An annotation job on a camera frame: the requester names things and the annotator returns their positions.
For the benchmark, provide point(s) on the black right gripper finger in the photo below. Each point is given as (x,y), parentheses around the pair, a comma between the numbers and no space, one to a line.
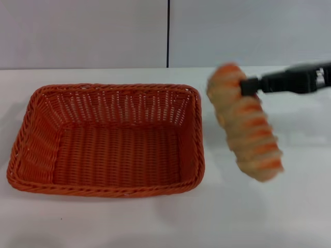
(284,80)

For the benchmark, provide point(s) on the orange striped bread loaf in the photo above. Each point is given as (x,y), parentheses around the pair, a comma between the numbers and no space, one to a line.
(248,134)

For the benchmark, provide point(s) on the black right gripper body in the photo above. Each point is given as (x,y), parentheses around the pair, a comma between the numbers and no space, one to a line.
(324,76)

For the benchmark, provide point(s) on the orange woven plastic basket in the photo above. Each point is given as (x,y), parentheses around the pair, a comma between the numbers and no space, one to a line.
(113,155)

